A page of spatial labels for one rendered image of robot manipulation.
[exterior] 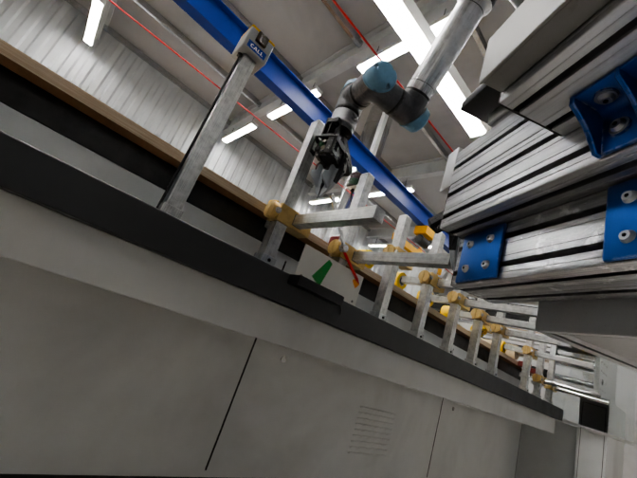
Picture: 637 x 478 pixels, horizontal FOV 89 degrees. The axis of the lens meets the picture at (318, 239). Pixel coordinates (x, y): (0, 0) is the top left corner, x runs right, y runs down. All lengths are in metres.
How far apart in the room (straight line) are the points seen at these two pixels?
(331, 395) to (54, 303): 0.95
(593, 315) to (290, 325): 0.67
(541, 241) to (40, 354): 0.98
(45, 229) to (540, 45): 0.76
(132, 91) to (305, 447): 8.06
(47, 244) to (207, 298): 0.31
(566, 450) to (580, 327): 2.88
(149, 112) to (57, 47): 1.79
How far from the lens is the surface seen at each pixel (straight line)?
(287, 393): 1.25
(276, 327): 0.91
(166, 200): 0.76
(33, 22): 8.83
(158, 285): 0.77
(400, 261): 0.91
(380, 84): 0.90
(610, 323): 0.52
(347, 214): 0.73
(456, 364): 1.61
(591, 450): 3.24
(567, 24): 0.40
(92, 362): 0.99
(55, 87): 0.96
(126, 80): 8.73
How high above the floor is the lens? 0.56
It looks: 17 degrees up
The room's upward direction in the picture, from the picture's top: 20 degrees clockwise
